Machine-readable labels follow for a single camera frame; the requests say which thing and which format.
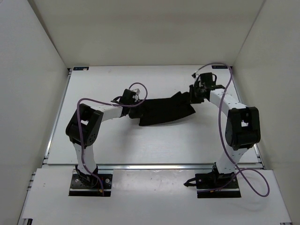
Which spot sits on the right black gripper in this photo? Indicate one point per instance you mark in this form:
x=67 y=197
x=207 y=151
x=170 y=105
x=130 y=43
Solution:
x=191 y=88

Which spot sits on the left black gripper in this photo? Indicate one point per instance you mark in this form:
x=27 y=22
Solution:
x=135 y=102

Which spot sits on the black skirt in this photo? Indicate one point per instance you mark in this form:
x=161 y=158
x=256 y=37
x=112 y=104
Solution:
x=164 y=110

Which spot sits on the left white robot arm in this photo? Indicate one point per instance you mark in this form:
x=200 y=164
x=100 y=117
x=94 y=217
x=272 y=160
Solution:
x=84 y=127

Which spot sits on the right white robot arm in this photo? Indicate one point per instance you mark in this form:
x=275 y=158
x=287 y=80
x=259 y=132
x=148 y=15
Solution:
x=242 y=129

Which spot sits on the right blue corner label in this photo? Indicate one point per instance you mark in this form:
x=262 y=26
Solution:
x=219 y=67

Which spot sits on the blue corner label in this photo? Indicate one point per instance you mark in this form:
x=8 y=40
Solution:
x=219 y=67
x=80 y=68

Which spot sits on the left blue corner label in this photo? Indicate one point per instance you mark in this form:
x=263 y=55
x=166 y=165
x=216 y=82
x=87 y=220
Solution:
x=80 y=68

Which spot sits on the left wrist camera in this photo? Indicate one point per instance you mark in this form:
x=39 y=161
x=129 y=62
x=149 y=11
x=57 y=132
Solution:
x=135 y=92

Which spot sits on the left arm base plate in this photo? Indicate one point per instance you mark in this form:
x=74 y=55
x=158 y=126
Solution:
x=87 y=185

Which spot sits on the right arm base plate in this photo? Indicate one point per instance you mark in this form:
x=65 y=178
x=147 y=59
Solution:
x=215 y=185

